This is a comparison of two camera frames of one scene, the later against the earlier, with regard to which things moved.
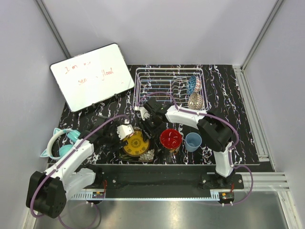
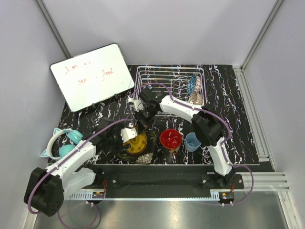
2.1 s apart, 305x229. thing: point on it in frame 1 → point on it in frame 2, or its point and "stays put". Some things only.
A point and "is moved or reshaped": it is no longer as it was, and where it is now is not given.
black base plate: x=165 y=178 stays put
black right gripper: x=144 y=126 → x=140 y=125
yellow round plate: x=137 y=146 is moved or reshaped
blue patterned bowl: x=191 y=85 stays put
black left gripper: x=114 y=147 stays put
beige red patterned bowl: x=195 y=101 stays put
